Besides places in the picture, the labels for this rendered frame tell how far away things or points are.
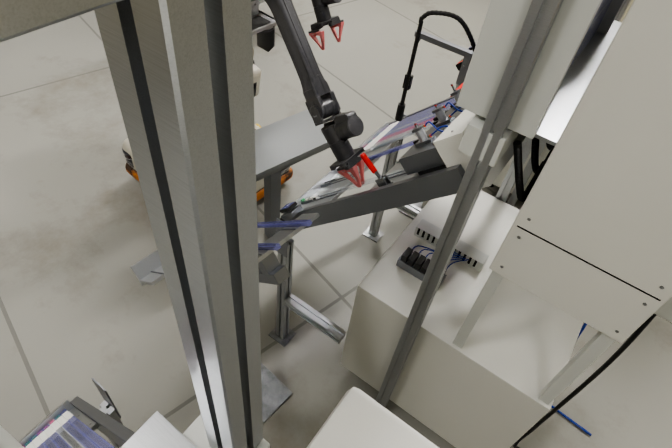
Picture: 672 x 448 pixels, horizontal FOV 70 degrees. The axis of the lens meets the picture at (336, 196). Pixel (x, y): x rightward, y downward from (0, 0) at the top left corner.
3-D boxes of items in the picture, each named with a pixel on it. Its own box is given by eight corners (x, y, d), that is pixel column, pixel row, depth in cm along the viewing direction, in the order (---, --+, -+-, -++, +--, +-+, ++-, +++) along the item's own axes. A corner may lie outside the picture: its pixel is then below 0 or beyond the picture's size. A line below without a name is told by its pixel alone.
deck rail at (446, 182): (291, 231, 162) (281, 216, 160) (295, 228, 163) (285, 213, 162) (469, 191, 108) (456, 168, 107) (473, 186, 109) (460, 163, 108)
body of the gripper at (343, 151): (366, 151, 142) (355, 129, 140) (346, 169, 136) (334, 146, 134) (351, 155, 147) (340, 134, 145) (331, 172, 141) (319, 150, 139)
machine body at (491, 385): (337, 369, 200) (356, 284, 156) (417, 264, 243) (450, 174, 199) (480, 475, 178) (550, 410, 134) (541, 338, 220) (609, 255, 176)
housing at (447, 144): (460, 193, 113) (431, 142, 109) (530, 104, 143) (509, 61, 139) (490, 186, 106) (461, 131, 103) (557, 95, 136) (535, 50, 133)
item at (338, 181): (293, 221, 162) (288, 213, 161) (393, 131, 202) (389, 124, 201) (328, 212, 147) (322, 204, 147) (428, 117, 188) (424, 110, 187)
